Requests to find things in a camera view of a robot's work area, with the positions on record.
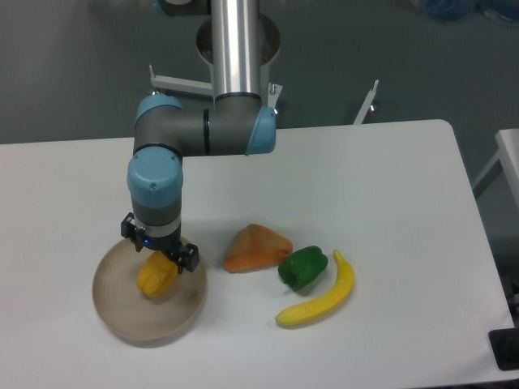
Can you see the blue bag in background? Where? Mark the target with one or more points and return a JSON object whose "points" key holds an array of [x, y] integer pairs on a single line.
{"points": [[503, 12]]}

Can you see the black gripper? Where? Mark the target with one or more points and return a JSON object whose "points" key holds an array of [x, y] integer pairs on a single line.
{"points": [[165, 238]]}

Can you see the white side table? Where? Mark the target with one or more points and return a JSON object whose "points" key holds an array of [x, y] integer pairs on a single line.
{"points": [[504, 160]]}

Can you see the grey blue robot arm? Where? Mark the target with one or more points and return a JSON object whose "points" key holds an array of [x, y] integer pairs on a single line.
{"points": [[238, 124]]}

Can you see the orange bread wedge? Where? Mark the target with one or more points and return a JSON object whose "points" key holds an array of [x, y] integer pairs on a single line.
{"points": [[257, 247]]}

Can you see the beige round plate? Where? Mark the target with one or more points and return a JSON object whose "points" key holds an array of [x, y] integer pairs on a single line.
{"points": [[135, 317]]}

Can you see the green bell pepper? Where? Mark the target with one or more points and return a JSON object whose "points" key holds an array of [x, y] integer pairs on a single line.
{"points": [[302, 267]]}

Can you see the yellow bell pepper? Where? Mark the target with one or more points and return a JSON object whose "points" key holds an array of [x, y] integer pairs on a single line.
{"points": [[156, 275]]}

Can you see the yellow banana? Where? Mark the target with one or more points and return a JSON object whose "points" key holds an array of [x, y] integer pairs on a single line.
{"points": [[318, 307]]}

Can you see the black device at table edge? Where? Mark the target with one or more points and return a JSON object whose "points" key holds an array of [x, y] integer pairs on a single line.
{"points": [[504, 345]]}

